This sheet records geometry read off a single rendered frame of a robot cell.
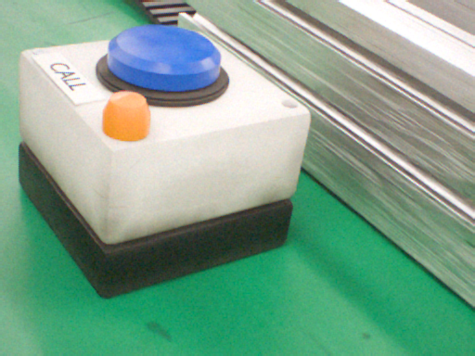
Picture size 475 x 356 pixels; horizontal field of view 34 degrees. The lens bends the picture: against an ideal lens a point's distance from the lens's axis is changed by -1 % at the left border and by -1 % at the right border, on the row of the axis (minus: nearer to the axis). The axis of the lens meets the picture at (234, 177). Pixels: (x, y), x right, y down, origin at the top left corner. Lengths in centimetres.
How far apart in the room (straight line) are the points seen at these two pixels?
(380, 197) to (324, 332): 7
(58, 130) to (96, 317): 6
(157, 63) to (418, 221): 12
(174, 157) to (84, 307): 6
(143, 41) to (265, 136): 5
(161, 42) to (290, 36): 9
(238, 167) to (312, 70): 9
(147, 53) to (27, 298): 9
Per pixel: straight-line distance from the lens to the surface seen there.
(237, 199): 28
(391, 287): 30
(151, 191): 25
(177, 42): 28
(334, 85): 33
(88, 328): 26
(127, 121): 24
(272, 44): 36
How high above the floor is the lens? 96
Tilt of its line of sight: 31 degrees down
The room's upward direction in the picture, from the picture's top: 9 degrees clockwise
